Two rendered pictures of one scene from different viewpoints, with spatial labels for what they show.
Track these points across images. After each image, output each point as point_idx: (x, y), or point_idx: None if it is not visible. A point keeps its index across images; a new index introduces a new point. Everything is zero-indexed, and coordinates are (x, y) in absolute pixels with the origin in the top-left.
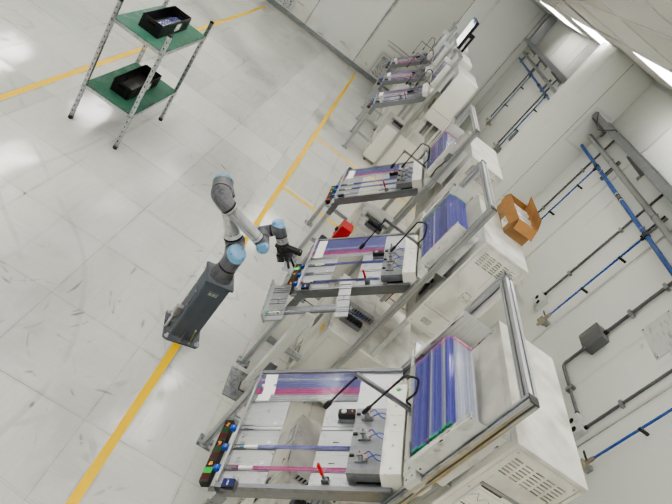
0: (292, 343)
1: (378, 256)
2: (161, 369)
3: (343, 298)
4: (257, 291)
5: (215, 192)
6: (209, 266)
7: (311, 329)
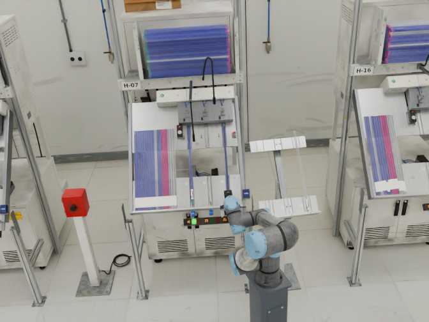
0: (185, 263)
1: (182, 131)
2: None
3: (279, 144)
4: (138, 311)
5: (295, 237)
6: (267, 291)
7: (203, 227)
